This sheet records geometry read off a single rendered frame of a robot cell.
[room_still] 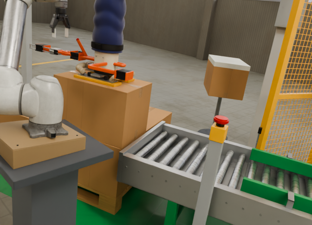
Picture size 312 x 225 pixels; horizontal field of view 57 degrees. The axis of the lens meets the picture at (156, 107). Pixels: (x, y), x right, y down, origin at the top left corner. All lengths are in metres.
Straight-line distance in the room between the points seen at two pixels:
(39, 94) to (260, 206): 1.24
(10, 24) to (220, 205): 1.44
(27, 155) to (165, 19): 11.40
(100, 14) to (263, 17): 8.47
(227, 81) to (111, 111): 1.78
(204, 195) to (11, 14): 1.31
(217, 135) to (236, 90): 2.12
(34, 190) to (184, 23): 10.72
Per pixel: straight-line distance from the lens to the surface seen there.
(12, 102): 1.46
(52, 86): 1.44
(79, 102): 2.09
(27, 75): 5.38
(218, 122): 1.33
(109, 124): 1.99
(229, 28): 10.67
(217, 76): 3.36
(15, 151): 1.35
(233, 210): 1.72
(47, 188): 1.57
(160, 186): 1.79
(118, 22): 2.02
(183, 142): 2.22
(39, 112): 1.45
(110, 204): 2.27
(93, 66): 1.87
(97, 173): 2.20
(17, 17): 1.66
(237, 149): 2.26
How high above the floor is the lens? 1.46
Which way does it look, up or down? 18 degrees down
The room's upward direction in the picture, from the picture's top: 8 degrees clockwise
